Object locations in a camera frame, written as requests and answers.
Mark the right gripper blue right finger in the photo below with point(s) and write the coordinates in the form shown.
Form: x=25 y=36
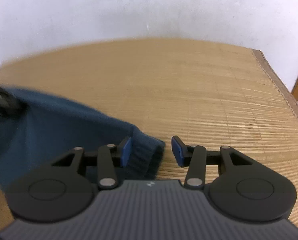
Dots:
x=194 y=158

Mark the dark blue pants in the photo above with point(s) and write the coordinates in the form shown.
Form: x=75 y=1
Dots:
x=52 y=126

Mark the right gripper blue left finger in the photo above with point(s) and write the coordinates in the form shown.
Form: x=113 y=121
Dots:
x=109 y=158

